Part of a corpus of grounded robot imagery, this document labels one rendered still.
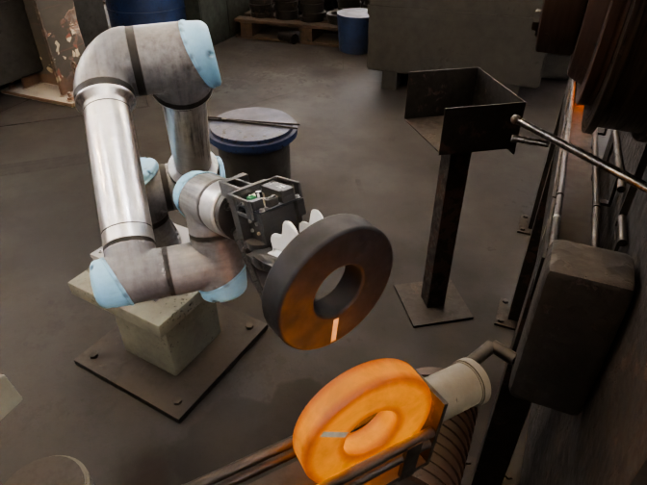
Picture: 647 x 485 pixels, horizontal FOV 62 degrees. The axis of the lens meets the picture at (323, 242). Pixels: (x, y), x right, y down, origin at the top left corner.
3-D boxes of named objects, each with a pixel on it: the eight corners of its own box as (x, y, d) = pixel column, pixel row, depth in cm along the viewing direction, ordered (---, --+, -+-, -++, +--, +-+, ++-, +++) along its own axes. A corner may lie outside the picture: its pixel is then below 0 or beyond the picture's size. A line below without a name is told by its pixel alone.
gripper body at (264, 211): (247, 204, 58) (202, 186, 67) (265, 273, 61) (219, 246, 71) (305, 182, 62) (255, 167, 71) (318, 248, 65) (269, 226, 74)
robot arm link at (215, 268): (177, 293, 86) (163, 229, 82) (245, 278, 89) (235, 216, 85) (179, 315, 79) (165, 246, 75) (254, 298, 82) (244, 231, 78)
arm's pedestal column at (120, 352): (75, 364, 155) (47, 297, 140) (171, 286, 183) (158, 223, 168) (179, 424, 139) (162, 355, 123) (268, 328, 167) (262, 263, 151)
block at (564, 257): (586, 380, 80) (643, 253, 66) (584, 422, 74) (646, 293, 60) (512, 359, 84) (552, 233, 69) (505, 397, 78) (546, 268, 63)
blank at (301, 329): (404, 211, 56) (383, 196, 58) (281, 254, 48) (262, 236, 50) (382, 319, 65) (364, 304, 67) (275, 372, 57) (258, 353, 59)
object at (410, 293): (444, 269, 190) (478, 66, 148) (476, 320, 169) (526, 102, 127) (389, 276, 187) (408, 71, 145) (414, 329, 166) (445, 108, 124)
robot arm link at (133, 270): (50, 16, 87) (88, 300, 71) (121, 10, 90) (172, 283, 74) (70, 63, 98) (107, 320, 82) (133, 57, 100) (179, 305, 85)
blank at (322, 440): (381, 483, 63) (366, 460, 66) (456, 384, 59) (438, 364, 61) (278, 491, 53) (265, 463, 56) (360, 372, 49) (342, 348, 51)
